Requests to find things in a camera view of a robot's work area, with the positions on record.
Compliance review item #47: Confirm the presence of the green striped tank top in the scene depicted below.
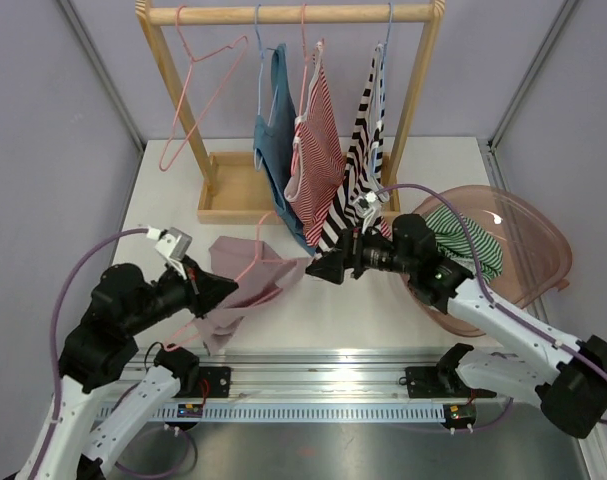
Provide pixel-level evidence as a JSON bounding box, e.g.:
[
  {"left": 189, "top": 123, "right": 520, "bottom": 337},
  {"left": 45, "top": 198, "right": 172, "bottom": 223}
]
[{"left": 425, "top": 205, "right": 503, "bottom": 283}]

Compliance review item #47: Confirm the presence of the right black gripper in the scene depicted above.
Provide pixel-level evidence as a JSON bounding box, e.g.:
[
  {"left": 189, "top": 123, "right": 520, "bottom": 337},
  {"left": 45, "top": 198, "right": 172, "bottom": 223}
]
[{"left": 307, "top": 221, "right": 417, "bottom": 285}]

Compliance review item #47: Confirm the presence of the aluminium mounting rail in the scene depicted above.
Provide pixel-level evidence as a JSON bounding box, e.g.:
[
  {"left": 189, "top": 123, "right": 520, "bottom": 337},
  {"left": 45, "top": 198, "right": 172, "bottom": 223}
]
[{"left": 117, "top": 347, "right": 554, "bottom": 404}]

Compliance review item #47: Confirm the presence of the blue tank top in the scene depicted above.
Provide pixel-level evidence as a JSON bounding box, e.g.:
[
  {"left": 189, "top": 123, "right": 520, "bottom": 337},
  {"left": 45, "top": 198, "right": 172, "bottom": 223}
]
[{"left": 253, "top": 43, "right": 314, "bottom": 255}]

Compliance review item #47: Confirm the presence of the mauve tank top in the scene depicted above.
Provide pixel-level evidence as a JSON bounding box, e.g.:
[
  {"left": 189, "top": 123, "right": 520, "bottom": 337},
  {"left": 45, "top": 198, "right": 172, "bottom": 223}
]
[{"left": 194, "top": 236, "right": 310, "bottom": 355}]

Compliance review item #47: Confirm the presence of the red striped tank top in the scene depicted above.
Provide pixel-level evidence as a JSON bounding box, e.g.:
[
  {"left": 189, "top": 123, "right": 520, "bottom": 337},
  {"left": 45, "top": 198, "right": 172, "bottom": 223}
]
[{"left": 284, "top": 40, "right": 346, "bottom": 247}]

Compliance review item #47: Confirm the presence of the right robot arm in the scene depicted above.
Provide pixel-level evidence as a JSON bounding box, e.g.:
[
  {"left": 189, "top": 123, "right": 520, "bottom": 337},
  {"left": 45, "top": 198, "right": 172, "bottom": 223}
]
[{"left": 306, "top": 214, "right": 607, "bottom": 439}]

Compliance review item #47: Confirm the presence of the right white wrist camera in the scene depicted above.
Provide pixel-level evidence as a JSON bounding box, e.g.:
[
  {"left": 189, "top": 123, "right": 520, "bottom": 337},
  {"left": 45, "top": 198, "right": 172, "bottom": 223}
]
[{"left": 353, "top": 191, "right": 384, "bottom": 233}]

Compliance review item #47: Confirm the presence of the wooden clothes rack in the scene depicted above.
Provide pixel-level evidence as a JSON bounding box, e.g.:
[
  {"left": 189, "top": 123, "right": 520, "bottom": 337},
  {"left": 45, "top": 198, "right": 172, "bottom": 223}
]
[{"left": 135, "top": 1, "right": 445, "bottom": 225}]

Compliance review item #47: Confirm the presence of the blue wire hanger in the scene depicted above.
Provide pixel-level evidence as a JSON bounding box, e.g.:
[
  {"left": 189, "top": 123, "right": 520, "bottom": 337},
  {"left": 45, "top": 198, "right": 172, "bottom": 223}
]
[
  {"left": 252, "top": 4, "right": 281, "bottom": 172},
  {"left": 369, "top": 2, "right": 394, "bottom": 181}
]

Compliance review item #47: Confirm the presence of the blue wire hanger right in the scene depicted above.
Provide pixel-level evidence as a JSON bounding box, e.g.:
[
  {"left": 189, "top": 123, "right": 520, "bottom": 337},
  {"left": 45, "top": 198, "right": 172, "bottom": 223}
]
[{"left": 369, "top": 2, "right": 394, "bottom": 181}]

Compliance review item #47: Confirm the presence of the blue wire hanger left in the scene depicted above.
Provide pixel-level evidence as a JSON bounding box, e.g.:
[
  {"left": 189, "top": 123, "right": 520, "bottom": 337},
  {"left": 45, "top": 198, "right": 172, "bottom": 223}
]
[{"left": 252, "top": 4, "right": 281, "bottom": 172}]

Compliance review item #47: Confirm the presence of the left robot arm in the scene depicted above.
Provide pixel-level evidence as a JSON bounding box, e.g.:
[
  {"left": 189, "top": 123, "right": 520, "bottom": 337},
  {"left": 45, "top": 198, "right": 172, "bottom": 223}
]
[{"left": 15, "top": 257, "right": 238, "bottom": 479}]

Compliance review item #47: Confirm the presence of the pink translucent plastic basin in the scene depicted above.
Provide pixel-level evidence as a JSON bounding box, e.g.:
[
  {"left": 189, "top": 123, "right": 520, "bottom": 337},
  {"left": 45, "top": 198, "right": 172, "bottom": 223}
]
[{"left": 414, "top": 185, "right": 572, "bottom": 308}]

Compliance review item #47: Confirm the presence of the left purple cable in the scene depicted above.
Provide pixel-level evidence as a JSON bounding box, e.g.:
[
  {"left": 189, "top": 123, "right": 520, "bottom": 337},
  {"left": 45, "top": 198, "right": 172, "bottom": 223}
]
[{"left": 30, "top": 227, "right": 199, "bottom": 480}]

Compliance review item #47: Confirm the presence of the slotted cable duct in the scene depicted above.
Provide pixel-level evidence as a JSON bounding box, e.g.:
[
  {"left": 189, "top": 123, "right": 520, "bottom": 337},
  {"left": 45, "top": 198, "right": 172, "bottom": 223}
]
[{"left": 95, "top": 402, "right": 477, "bottom": 424}]

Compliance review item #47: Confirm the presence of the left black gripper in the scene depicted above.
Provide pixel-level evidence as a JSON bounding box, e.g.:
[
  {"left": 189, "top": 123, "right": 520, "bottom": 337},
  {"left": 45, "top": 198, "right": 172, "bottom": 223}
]
[{"left": 124, "top": 254, "right": 239, "bottom": 336}]

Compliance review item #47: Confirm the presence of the black white striped tank top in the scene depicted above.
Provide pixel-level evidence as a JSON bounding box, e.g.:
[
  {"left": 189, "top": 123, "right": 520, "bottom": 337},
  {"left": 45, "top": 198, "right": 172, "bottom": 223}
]
[{"left": 315, "top": 44, "right": 386, "bottom": 257}]

